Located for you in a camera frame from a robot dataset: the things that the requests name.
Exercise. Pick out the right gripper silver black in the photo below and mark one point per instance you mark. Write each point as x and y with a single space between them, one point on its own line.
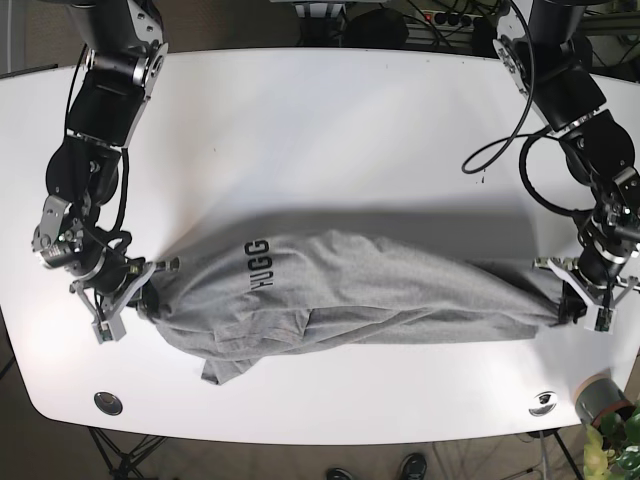
107 295

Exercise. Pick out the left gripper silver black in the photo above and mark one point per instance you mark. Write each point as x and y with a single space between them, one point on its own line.
592 291

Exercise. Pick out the light grey printed T-shirt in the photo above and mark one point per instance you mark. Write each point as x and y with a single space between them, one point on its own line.
299 293

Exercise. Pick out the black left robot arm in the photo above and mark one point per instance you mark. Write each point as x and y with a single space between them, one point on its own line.
535 43

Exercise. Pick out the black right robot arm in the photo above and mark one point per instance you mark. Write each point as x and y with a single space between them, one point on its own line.
87 178

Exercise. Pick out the grey plant pot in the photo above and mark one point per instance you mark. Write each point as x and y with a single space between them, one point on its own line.
600 395

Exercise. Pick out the right silver table grommet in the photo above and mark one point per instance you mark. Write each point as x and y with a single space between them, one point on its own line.
543 403

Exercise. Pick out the silver table grommet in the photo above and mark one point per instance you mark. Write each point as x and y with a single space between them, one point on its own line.
543 403
108 403

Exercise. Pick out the left silver table grommet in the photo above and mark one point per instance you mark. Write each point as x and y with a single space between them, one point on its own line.
108 403

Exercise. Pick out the green potted plant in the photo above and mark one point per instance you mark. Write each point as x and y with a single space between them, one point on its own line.
611 450

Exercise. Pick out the black folding table legs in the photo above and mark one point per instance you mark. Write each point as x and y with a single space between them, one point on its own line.
125 465

